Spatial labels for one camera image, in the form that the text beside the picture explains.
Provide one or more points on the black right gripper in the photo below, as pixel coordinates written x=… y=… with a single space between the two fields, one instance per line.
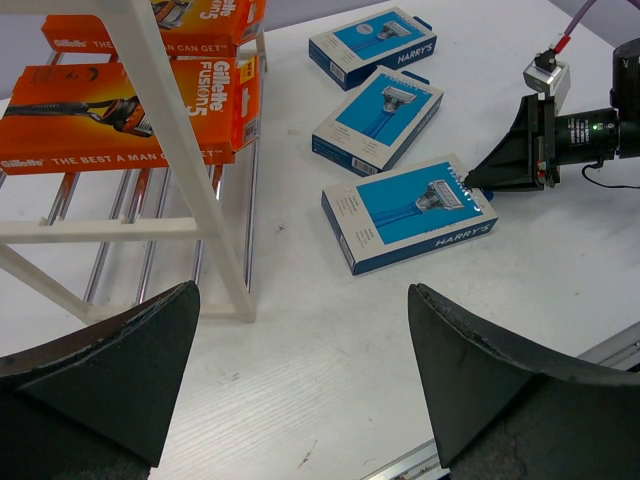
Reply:
x=540 y=142

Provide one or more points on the blue harry's box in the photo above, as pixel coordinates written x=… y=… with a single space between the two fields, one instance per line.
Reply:
x=390 y=217
x=391 y=38
x=369 y=132

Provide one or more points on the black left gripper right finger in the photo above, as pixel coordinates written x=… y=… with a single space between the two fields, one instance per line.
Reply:
x=504 y=407

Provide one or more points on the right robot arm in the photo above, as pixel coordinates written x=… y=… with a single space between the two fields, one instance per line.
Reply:
x=624 y=95

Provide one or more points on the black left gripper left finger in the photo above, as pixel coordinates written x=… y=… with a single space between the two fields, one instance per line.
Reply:
x=98 y=403

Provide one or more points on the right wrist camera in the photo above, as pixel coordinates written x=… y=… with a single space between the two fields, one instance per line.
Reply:
x=548 y=76

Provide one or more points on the orange Gillette box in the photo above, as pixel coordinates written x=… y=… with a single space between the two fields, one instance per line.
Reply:
x=87 y=117
x=214 y=28

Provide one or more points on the cream metal-rod shelf rack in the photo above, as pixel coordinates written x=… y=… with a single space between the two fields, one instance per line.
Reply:
x=188 y=206

